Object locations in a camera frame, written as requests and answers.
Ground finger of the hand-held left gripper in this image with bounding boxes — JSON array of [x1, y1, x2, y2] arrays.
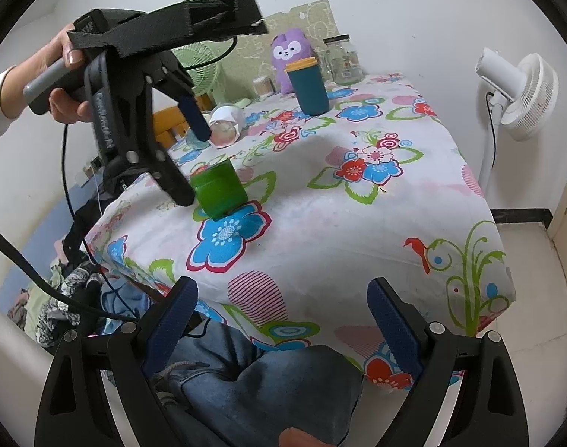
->
[[118, 85, 195, 207], [146, 51, 212, 142]]

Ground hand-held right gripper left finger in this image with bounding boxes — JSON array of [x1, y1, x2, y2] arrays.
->
[[34, 276, 200, 447]]

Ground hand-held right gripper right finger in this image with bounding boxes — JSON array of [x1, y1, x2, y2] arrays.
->
[[366, 277, 531, 447]]

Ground green cup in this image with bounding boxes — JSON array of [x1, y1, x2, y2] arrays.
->
[[190, 157, 248, 221]]

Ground white cup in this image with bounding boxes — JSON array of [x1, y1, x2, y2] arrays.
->
[[208, 105, 244, 148]]

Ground teal cup with yellow lid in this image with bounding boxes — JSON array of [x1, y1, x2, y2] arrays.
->
[[285, 57, 331, 116]]

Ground person's left hand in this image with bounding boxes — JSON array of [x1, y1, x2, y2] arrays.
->
[[15, 23, 94, 125]]

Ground person's right hand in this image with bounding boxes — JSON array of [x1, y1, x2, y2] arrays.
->
[[279, 427, 329, 447]]

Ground wooden chair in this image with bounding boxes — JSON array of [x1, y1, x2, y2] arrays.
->
[[152, 95, 214, 150]]

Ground green desk fan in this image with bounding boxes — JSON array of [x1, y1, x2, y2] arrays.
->
[[173, 41, 222, 109]]

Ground cotton swab container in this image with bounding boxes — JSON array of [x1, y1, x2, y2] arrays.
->
[[252, 74, 276, 99]]

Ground pile of clothes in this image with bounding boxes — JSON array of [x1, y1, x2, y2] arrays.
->
[[6, 196, 149, 350]]

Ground purple plush toy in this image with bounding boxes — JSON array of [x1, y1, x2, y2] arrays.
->
[[270, 29, 320, 96]]

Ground person's legs in jeans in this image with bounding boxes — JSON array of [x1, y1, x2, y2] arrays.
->
[[144, 319, 365, 447]]

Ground floral tablecloth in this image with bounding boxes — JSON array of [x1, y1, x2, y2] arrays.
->
[[81, 72, 517, 394]]

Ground clear glass jar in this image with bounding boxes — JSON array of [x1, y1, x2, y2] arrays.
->
[[321, 34, 363, 86]]

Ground white standing fan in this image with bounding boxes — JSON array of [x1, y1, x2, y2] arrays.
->
[[475, 47, 560, 197]]

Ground thin black cable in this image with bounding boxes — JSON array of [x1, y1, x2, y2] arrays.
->
[[60, 121, 126, 299]]

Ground thick black cable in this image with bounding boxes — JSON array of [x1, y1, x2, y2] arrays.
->
[[0, 218, 137, 323]]

